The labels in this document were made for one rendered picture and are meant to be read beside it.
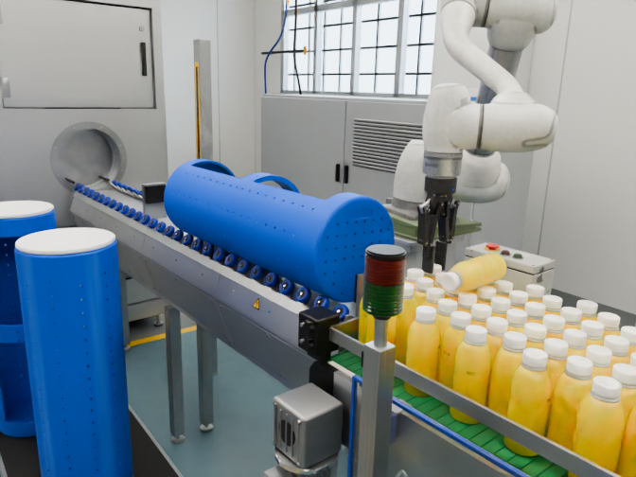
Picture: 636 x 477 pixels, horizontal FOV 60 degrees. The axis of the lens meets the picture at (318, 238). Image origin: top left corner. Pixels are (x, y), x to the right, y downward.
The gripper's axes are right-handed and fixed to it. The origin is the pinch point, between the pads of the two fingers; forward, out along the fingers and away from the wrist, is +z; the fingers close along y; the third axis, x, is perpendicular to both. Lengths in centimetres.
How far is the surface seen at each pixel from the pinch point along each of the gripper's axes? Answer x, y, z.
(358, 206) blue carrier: -17.0, 10.6, -11.0
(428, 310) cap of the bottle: 18.4, 24.1, 2.1
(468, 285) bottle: 17.6, 10.2, -0.1
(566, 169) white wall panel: -103, -268, 10
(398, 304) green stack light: 30, 46, -8
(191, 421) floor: -126, 6, 110
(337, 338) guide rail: -0.6, 30.7, 13.4
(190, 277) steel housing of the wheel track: -86, 24, 25
